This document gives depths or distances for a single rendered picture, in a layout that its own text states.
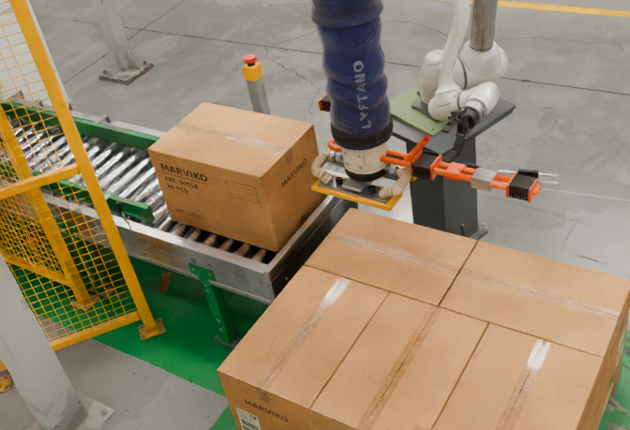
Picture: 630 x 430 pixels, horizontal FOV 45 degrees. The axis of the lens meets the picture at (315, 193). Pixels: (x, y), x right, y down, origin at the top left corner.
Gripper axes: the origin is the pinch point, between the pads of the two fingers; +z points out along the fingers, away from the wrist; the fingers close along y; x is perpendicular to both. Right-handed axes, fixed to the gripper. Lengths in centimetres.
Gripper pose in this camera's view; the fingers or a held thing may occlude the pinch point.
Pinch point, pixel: (446, 145)
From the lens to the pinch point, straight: 282.7
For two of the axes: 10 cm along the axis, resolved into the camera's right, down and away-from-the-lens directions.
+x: -8.3, -2.3, 5.0
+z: -5.3, 5.8, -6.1
